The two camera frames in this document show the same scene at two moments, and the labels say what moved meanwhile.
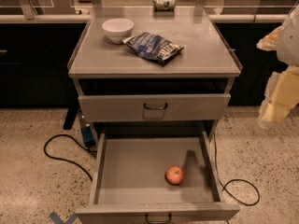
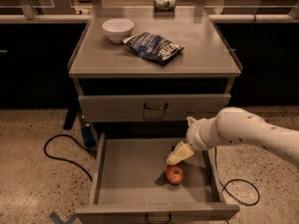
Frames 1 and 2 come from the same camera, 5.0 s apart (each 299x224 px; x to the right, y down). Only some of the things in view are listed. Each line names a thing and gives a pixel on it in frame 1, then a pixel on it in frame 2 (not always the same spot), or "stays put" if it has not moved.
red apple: x=174 y=175 stays put
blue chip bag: x=153 y=46 stays put
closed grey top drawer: x=149 y=106 stays put
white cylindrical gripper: x=290 y=46 to x=195 y=135
